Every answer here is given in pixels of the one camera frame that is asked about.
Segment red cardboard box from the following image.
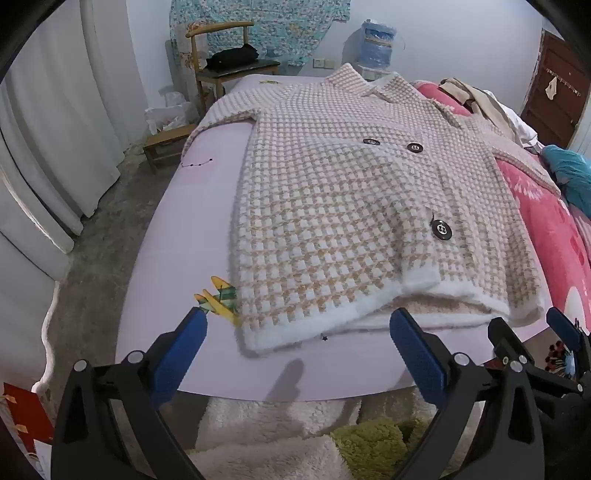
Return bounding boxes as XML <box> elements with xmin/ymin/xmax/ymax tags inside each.
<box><xmin>0</xmin><ymin>381</ymin><xmax>56</xmax><ymax>457</ymax></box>

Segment black bag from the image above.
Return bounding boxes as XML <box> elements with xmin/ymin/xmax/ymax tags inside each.
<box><xmin>205</xmin><ymin>44</ymin><xmax>259</xmax><ymax>71</ymax></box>

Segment blue water bottle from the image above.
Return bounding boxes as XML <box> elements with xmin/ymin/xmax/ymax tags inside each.
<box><xmin>360</xmin><ymin>19</ymin><xmax>398</xmax><ymax>72</ymax></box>

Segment teal cloth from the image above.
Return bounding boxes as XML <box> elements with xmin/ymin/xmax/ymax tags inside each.
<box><xmin>541</xmin><ymin>145</ymin><xmax>591</xmax><ymax>210</ymax></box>

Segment brown wooden door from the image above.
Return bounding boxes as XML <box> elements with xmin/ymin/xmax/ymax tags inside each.
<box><xmin>521</xmin><ymin>28</ymin><xmax>591</xmax><ymax>149</ymax></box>

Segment white plastic bag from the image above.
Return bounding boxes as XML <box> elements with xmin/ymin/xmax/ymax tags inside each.
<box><xmin>145</xmin><ymin>91</ymin><xmax>197</xmax><ymax>134</ymax></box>

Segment small wooden stool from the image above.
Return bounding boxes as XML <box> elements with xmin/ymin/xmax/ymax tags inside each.
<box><xmin>143</xmin><ymin>124</ymin><xmax>199</xmax><ymax>174</ymax></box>

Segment white curtain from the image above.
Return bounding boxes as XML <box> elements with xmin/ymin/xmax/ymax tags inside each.
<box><xmin>0</xmin><ymin>0</ymin><xmax>153</xmax><ymax>282</ymax></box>

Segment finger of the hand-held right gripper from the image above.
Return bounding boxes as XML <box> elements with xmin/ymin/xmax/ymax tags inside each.
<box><xmin>546</xmin><ymin>307</ymin><xmax>591</xmax><ymax>370</ymax></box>
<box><xmin>487</xmin><ymin>316</ymin><xmax>536</xmax><ymax>374</ymax></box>

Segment pink patterned blanket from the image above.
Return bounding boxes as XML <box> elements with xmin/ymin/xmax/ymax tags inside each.
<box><xmin>411</xmin><ymin>80</ymin><xmax>591</xmax><ymax>333</ymax></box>

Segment wooden chair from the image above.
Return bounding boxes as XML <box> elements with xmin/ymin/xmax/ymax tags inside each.
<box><xmin>185</xmin><ymin>21</ymin><xmax>281</xmax><ymax>116</ymax></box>

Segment white fluffy fabric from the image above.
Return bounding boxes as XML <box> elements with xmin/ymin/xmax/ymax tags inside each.
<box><xmin>185</xmin><ymin>394</ymin><xmax>435</xmax><ymax>480</ymax></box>

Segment beige white checkered coat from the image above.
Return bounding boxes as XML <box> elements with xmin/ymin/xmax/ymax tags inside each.
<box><xmin>185</xmin><ymin>64</ymin><xmax>561</xmax><ymax>356</ymax></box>

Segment door hook rail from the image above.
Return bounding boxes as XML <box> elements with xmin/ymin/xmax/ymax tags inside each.
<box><xmin>544</xmin><ymin>67</ymin><xmax>581</xmax><ymax>97</ymax></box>

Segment white water dispenser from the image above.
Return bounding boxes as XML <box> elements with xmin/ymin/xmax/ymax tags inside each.
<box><xmin>358</xmin><ymin>66</ymin><xmax>399</xmax><ymax>83</ymax></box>

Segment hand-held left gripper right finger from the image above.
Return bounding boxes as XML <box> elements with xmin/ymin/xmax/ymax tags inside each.
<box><xmin>389</xmin><ymin>307</ymin><xmax>548</xmax><ymax>480</ymax></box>

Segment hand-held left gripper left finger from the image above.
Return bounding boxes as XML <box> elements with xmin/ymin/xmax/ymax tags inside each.
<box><xmin>50</xmin><ymin>305</ymin><xmax>208</xmax><ymax>480</ymax></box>

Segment green fluffy fabric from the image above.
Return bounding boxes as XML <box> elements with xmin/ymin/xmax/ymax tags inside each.
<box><xmin>331</xmin><ymin>416</ymin><xmax>445</xmax><ymax>480</ymax></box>

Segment white cloth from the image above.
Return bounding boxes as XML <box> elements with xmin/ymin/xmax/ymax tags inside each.
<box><xmin>505</xmin><ymin>108</ymin><xmax>540</xmax><ymax>149</ymax></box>

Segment beige clothes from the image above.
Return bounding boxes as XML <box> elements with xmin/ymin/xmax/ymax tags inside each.
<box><xmin>438</xmin><ymin>78</ymin><xmax>515</xmax><ymax>139</ymax></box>

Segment floral wall cloth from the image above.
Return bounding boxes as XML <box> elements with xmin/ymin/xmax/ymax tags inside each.
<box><xmin>168</xmin><ymin>0</ymin><xmax>352</xmax><ymax>70</ymax></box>

